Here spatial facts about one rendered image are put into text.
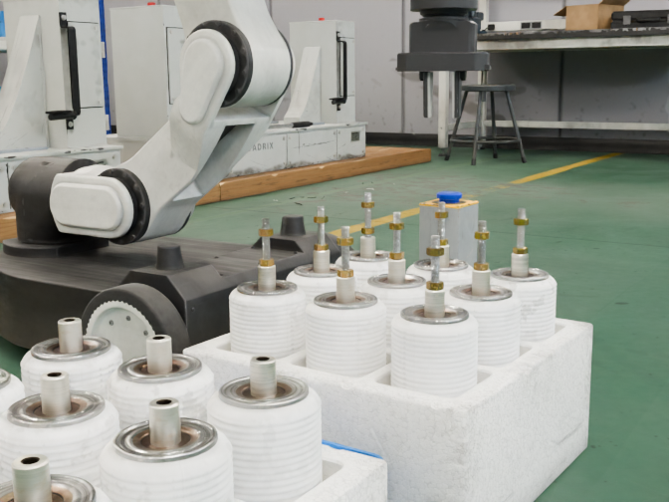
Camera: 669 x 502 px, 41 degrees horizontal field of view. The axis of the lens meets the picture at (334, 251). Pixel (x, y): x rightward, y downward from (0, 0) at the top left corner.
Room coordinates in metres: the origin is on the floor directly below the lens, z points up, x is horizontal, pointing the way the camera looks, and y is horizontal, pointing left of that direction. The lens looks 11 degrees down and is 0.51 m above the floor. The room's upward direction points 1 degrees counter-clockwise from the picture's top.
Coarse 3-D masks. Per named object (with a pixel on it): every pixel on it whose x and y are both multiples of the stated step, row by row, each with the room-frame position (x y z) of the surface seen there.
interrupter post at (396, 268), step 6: (390, 264) 1.11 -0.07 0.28; (396, 264) 1.11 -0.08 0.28; (402, 264) 1.11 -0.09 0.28; (390, 270) 1.11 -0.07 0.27; (396, 270) 1.11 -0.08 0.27; (402, 270) 1.11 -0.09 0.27; (390, 276) 1.11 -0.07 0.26; (396, 276) 1.11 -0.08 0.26; (402, 276) 1.11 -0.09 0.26; (390, 282) 1.11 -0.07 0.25; (396, 282) 1.11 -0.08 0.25; (402, 282) 1.11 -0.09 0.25
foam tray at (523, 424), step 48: (576, 336) 1.12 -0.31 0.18; (336, 384) 0.94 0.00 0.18; (384, 384) 0.93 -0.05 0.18; (480, 384) 0.93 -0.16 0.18; (528, 384) 0.98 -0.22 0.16; (576, 384) 1.12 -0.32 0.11; (336, 432) 0.94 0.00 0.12; (384, 432) 0.90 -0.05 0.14; (432, 432) 0.87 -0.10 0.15; (480, 432) 0.88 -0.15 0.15; (528, 432) 0.99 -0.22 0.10; (576, 432) 1.13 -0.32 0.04; (432, 480) 0.87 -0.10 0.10; (480, 480) 0.88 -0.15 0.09; (528, 480) 0.99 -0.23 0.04
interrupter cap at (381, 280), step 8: (368, 280) 1.12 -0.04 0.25; (376, 280) 1.12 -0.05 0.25; (384, 280) 1.13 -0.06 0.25; (408, 280) 1.13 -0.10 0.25; (416, 280) 1.12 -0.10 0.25; (424, 280) 1.11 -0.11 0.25; (384, 288) 1.09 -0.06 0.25; (392, 288) 1.08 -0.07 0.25; (400, 288) 1.08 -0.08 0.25; (408, 288) 1.08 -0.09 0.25
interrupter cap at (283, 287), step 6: (246, 282) 1.11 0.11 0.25; (252, 282) 1.12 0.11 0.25; (276, 282) 1.11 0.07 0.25; (282, 282) 1.12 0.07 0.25; (288, 282) 1.11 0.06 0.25; (240, 288) 1.08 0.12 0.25; (246, 288) 1.08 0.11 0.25; (252, 288) 1.09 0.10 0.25; (258, 288) 1.09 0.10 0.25; (276, 288) 1.09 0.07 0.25; (282, 288) 1.09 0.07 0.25; (288, 288) 1.08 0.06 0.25; (294, 288) 1.08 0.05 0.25; (246, 294) 1.06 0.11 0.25; (252, 294) 1.06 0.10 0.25; (258, 294) 1.05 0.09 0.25; (264, 294) 1.05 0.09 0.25; (270, 294) 1.05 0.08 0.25; (276, 294) 1.05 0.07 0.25; (282, 294) 1.06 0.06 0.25
